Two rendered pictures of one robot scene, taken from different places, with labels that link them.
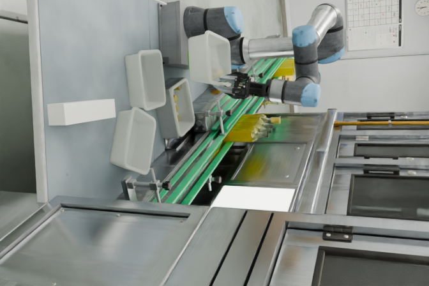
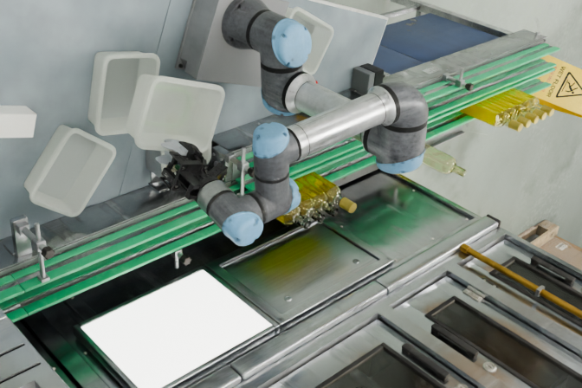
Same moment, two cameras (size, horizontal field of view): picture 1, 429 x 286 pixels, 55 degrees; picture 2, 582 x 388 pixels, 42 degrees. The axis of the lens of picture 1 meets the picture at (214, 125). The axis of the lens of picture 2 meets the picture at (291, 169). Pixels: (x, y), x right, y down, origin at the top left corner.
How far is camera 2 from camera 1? 1.02 m
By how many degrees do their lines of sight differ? 22
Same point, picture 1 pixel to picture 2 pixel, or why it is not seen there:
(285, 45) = not seen: hidden behind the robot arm
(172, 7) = not seen: outside the picture
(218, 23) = (261, 42)
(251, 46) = (301, 93)
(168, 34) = (196, 29)
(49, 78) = not seen: outside the picture
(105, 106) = (14, 123)
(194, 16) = (237, 17)
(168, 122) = (155, 153)
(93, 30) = (38, 16)
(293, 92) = (217, 213)
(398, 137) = (526, 321)
